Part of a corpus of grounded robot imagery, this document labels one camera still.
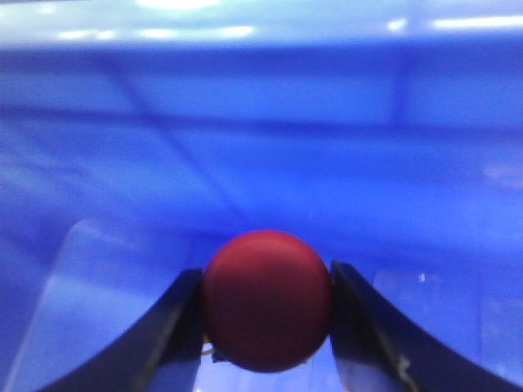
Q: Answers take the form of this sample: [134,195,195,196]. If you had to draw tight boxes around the red mushroom push button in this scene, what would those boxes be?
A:
[201,229,333,373]

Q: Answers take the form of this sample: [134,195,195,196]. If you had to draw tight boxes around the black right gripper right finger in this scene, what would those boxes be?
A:
[330,261,519,391]

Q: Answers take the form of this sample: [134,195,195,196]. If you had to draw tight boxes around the blue crate right front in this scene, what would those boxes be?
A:
[1,1,522,391]

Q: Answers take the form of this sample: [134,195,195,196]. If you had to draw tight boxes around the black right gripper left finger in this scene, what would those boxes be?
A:
[42,269,203,391]

